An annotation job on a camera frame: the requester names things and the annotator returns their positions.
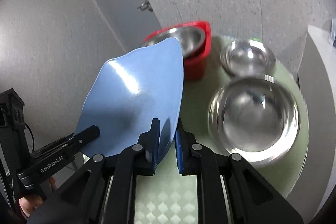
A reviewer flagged blue plastic plate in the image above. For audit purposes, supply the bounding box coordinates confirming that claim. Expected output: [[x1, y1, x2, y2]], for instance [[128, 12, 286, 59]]
[[75, 38, 184, 161]]

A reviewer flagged medium steel bowl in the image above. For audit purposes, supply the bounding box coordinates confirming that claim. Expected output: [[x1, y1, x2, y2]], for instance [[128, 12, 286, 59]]
[[207, 75, 301, 168]]

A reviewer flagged large steel bowl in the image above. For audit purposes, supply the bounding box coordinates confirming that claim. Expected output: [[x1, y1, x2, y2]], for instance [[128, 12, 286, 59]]
[[141, 26, 206, 58]]

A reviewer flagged left hand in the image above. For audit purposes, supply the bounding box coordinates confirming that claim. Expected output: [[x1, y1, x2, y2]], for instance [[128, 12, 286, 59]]
[[18, 176, 57, 221]]

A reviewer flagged green round table mat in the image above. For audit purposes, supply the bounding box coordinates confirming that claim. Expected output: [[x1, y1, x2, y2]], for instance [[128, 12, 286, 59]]
[[82, 35, 310, 224]]

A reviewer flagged red plastic basin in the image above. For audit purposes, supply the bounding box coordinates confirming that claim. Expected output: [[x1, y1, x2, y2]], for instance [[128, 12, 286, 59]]
[[143, 21, 211, 81]]

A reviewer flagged small steel bowl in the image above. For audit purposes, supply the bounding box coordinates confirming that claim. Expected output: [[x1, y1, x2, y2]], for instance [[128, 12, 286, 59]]
[[220, 39, 276, 77]]

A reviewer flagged white sink counter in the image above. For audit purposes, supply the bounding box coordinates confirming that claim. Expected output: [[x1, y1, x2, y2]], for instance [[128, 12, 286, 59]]
[[298, 25, 335, 215]]

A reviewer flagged blue white tissue pack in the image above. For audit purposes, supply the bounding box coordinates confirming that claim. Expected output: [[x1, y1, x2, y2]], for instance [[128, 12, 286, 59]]
[[328, 18, 336, 47]]

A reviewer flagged metal door handle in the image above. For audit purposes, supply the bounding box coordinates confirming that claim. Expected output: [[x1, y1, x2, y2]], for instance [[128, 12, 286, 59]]
[[137, 0, 154, 12]]

